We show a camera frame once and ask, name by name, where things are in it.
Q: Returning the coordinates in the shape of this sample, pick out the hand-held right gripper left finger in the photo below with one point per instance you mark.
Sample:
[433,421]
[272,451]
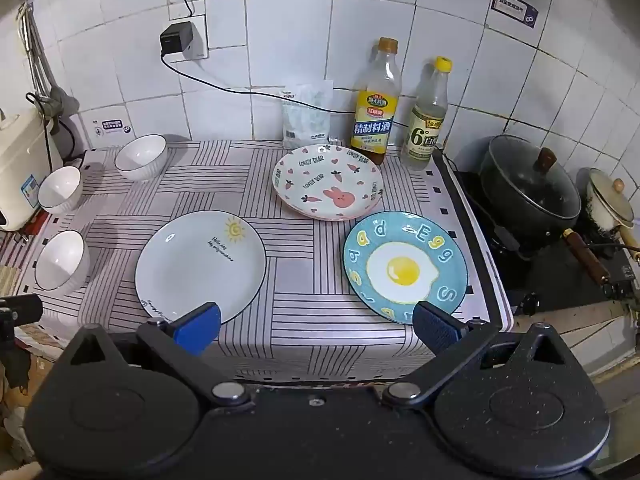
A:
[197,329]

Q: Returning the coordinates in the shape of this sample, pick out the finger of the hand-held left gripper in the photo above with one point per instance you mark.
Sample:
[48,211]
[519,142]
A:
[22,309]

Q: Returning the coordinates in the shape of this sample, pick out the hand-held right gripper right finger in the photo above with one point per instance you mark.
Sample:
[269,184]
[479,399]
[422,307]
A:
[436,327]

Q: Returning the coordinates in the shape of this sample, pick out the white plate sun print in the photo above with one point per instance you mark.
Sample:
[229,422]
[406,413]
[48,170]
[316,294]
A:
[195,267]

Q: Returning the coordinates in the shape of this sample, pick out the white bowl dark rim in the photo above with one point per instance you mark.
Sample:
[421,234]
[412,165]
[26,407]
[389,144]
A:
[60,260]
[140,155]
[60,187]

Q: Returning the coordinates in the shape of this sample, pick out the blue plate egg print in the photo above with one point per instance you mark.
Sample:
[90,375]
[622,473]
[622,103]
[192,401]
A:
[400,240]

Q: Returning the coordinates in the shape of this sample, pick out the pink rabbit print plate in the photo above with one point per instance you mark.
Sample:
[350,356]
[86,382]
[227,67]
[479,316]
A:
[325,180]

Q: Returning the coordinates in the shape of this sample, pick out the patchwork striped cloth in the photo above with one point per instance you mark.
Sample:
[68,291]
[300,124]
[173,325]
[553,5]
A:
[12,270]

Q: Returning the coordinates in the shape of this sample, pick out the black gas stove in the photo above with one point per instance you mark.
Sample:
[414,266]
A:
[545,280]

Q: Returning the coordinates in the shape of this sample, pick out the striped white table cover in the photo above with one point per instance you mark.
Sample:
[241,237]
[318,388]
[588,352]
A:
[305,270]

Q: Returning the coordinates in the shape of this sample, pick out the cream rice cooker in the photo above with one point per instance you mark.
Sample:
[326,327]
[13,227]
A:
[17,160]

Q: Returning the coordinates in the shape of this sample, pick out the glass pot lid brown knob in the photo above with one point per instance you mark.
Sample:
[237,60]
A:
[520,175]

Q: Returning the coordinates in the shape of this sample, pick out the clear vinegar bottle yellow cap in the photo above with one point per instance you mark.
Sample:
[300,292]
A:
[426,130]

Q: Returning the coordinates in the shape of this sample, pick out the cream enamel pot with lid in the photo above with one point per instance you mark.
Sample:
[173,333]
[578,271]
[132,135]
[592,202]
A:
[607,205]

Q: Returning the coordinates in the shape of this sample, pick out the cooking wine bottle yellow label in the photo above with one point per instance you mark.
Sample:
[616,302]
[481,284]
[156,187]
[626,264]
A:
[376,115]

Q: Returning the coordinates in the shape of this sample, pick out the white plastic bag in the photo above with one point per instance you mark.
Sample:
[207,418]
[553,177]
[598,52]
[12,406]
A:
[305,117]

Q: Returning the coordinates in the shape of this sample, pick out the black power adapter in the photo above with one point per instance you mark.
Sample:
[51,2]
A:
[176,39]

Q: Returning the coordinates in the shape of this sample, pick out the white wall sticker owl logo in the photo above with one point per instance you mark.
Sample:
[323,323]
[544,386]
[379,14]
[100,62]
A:
[112,127]

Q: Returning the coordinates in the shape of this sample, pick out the white wall socket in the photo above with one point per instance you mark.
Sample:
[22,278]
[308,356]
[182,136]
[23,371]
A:
[199,35]

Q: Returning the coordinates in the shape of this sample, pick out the blue white wall sticker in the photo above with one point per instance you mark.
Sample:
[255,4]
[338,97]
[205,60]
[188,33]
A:
[515,8]

